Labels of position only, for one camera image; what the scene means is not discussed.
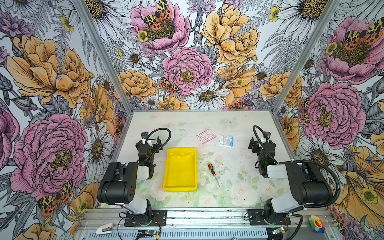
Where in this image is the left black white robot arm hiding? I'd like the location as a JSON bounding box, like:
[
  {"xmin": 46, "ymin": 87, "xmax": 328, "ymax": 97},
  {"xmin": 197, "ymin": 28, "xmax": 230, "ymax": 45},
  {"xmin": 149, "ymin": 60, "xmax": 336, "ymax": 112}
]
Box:
[{"xmin": 97, "ymin": 132, "xmax": 162, "ymax": 227}]

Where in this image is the colourful flower toy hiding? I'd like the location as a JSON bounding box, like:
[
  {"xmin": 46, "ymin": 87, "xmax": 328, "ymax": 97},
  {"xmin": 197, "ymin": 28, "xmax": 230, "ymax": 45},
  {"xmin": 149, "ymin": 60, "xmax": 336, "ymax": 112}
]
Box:
[{"xmin": 309, "ymin": 215, "xmax": 326, "ymax": 233}]

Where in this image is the right black corrugated cable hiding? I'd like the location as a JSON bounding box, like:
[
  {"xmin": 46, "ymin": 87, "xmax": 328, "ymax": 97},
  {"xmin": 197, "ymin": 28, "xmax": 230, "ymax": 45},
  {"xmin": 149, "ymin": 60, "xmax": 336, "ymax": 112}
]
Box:
[{"xmin": 252, "ymin": 125, "xmax": 342, "ymax": 209}]

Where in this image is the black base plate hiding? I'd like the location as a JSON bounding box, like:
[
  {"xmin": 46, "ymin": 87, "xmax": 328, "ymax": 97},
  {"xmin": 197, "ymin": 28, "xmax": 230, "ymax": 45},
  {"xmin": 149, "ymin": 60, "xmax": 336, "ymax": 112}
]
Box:
[
  {"xmin": 124, "ymin": 210, "xmax": 168, "ymax": 227},
  {"xmin": 247, "ymin": 209, "xmax": 291, "ymax": 226}
]

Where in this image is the orange black handled screwdriver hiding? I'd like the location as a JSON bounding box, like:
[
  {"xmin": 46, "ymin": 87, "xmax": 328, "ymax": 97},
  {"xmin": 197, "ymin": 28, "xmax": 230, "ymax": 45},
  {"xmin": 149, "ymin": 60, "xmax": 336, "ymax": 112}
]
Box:
[{"xmin": 208, "ymin": 163, "xmax": 221, "ymax": 188}]

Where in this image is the white blue plastic packet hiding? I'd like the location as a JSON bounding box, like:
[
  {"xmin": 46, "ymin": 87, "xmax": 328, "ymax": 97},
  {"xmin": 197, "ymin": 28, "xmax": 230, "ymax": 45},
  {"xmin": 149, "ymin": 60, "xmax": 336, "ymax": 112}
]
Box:
[{"xmin": 219, "ymin": 135, "xmax": 234, "ymax": 148}]

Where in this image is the aluminium frame rail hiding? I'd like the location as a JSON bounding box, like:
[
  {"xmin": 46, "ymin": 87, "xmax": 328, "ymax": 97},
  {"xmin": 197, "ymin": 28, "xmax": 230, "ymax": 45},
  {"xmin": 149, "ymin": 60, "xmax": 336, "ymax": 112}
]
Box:
[{"xmin": 76, "ymin": 208, "xmax": 343, "ymax": 240}]

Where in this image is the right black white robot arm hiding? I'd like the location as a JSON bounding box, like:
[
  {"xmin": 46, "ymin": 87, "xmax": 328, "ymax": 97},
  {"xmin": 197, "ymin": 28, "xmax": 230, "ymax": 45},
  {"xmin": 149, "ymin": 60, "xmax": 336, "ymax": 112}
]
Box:
[{"xmin": 248, "ymin": 133, "xmax": 340, "ymax": 225}]

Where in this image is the white pink small device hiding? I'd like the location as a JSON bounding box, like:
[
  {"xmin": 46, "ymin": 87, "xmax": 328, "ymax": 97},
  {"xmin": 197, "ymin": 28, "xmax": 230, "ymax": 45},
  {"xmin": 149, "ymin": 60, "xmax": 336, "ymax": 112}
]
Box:
[{"xmin": 96, "ymin": 223, "xmax": 114, "ymax": 235}]

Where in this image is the green circuit board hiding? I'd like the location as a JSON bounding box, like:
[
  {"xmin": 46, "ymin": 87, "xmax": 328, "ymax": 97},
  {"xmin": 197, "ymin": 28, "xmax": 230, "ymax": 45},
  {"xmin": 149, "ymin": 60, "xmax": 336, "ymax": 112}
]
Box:
[{"xmin": 136, "ymin": 230, "xmax": 162, "ymax": 240}]

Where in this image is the yellow plastic bin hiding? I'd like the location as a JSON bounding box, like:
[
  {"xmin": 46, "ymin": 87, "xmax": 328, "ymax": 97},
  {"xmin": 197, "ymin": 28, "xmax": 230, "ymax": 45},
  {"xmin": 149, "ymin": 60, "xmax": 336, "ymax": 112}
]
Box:
[{"xmin": 163, "ymin": 148, "xmax": 198, "ymax": 193}]

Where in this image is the pink patterned packet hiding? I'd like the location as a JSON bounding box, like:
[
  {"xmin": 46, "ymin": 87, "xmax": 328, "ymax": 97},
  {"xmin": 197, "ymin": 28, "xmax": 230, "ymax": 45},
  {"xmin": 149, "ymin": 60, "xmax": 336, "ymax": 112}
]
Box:
[{"xmin": 197, "ymin": 129, "xmax": 217, "ymax": 144}]

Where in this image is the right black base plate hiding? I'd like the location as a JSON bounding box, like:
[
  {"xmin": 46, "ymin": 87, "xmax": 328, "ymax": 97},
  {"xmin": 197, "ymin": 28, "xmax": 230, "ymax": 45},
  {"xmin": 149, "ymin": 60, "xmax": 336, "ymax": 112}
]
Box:
[{"xmin": 247, "ymin": 209, "xmax": 291, "ymax": 226}]

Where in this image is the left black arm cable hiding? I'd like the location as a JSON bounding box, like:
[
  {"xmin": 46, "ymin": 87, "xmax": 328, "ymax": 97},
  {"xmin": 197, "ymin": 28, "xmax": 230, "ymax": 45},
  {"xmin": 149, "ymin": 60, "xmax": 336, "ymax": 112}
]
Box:
[{"xmin": 137, "ymin": 127, "xmax": 172, "ymax": 166}]

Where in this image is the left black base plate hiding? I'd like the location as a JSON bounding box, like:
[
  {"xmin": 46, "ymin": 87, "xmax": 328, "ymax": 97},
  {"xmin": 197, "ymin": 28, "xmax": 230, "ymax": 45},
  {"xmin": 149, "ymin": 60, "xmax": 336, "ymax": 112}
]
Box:
[{"xmin": 124, "ymin": 210, "xmax": 168, "ymax": 227}]

